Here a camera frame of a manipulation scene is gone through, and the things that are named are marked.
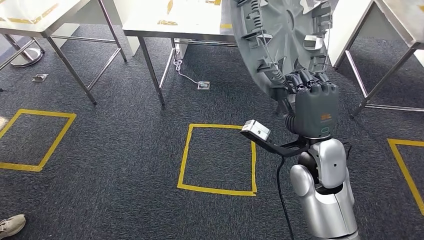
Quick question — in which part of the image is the black camera cable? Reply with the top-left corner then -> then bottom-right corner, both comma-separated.
275,155 -> 296,240

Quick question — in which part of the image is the yellow tape rectangle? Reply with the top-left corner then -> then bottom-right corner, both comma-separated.
157,0 -> 233,30

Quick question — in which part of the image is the grey plastic wheel hubcap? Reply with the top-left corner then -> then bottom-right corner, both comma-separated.
228,0 -> 334,102

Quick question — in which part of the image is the black camera bracket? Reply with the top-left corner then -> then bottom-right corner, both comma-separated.
240,130 -> 311,158

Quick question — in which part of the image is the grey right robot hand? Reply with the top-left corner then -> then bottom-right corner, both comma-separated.
271,68 -> 340,140

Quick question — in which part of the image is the white socket cable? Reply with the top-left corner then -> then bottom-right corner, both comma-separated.
172,58 -> 201,85

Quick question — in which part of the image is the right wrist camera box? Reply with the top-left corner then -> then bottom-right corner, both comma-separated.
242,119 -> 272,141

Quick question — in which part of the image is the stainless steel workbench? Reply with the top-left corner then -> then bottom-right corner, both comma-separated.
331,0 -> 424,117
0,0 -> 128,106
121,0 -> 239,108

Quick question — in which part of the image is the chrome round base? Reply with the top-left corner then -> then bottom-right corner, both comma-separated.
2,33 -> 46,69

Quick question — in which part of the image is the person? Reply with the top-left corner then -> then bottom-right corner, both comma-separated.
0,214 -> 27,240

